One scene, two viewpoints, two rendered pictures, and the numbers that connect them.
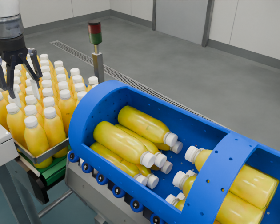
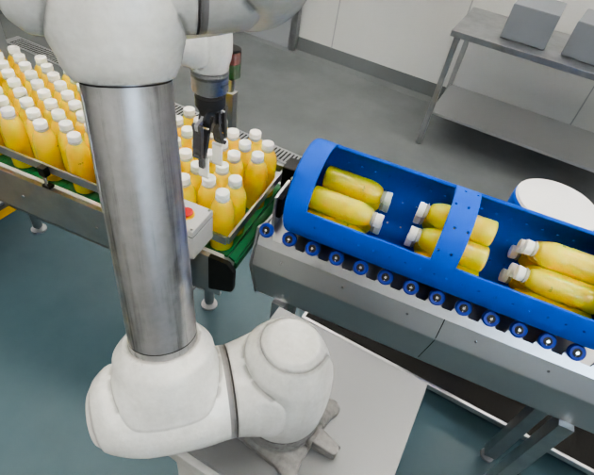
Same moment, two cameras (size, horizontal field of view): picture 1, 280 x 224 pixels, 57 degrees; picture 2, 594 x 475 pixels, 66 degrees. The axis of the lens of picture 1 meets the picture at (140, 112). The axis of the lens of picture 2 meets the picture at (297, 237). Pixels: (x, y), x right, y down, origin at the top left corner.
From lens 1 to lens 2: 0.69 m
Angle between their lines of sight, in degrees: 21
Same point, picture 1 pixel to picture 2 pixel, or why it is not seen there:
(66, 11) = not seen: outside the picture
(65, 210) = not seen: hidden behind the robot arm
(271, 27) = (393, 23)
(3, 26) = (219, 84)
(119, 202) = (337, 270)
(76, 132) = (300, 200)
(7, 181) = not seen: hidden behind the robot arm
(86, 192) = (285, 269)
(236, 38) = (341, 39)
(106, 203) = (316, 275)
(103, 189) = (313, 260)
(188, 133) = (395, 189)
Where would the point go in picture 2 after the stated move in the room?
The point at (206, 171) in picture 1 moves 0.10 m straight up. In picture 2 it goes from (452, 221) to (468, 188)
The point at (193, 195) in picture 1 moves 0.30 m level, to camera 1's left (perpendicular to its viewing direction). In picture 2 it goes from (443, 241) to (331, 258)
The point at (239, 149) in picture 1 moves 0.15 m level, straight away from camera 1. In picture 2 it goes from (472, 199) to (466, 166)
